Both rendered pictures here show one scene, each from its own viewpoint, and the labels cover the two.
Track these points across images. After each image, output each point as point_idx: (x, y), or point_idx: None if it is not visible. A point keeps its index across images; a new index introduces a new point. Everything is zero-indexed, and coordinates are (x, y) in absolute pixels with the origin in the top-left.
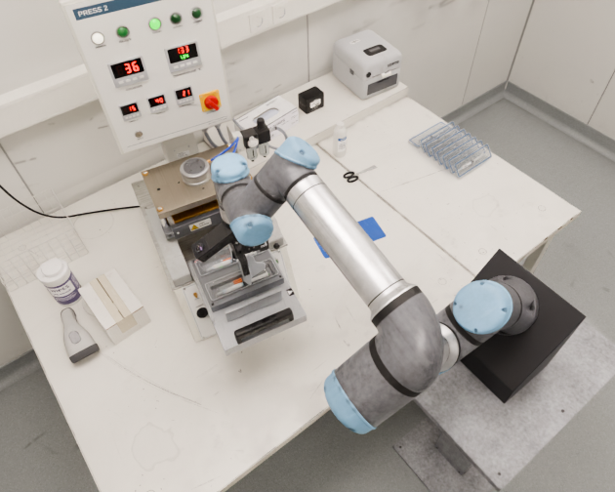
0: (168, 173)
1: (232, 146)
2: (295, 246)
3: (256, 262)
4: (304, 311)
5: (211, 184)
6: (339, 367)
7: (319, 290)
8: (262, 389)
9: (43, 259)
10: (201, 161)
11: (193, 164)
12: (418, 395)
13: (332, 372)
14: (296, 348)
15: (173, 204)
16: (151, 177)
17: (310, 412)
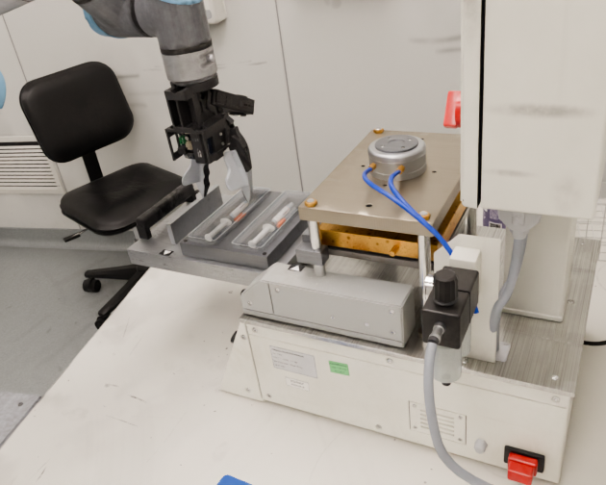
0: (444, 151)
1: (416, 219)
2: (301, 457)
3: (189, 166)
4: (132, 248)
5: (357, 172)
6: None
7: (196, 420)
8: (190, 294)
9: (597, 227)
10: (394, 149)
11: (400, 143)
12: None
13: None
14: (180, 343)
15: (371, 140)
16: (457, 140)
17: (121, 311)
